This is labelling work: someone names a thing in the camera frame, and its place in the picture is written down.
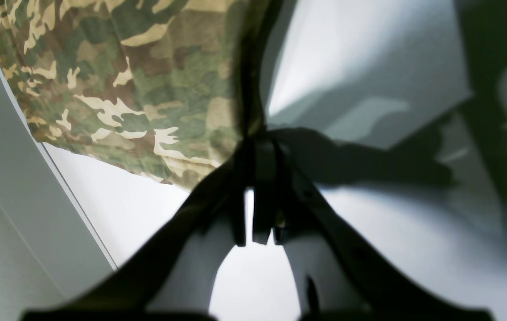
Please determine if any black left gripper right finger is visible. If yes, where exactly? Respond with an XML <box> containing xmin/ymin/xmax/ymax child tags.
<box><xmin>253</xmin><ymin>137</ymin><xmax>492</xmax><ymax>321</ymax></box>

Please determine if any camouflage T-shirt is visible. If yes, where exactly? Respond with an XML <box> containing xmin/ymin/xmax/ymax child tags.
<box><xmin>0</xmin><ymin>0</ymin><xmax>282</xmax><ymax>190</ymax></box>

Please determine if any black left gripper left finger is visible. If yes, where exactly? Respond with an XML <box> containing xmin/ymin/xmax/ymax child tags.
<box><xmin>22</xmin><ymin>139</ymin><xmax>253</xmax><ymax>321</ymax></box>

